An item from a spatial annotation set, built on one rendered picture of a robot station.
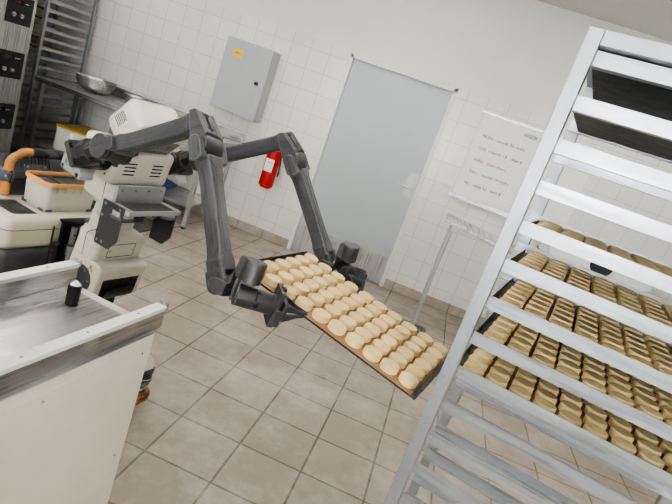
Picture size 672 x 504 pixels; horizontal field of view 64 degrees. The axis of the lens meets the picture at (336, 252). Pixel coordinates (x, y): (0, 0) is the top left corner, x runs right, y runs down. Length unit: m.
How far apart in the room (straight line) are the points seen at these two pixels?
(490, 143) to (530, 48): 0.90
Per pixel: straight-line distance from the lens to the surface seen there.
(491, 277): 1.20
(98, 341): 1.30
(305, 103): 5.60
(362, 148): 5.48
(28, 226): 2.18
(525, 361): 1.26
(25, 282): 1.51
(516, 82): 5.43
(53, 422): 1.32
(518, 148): 5.38
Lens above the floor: 1.51
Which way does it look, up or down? 14 degrees down
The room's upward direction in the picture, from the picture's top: 20 degrees clockwise
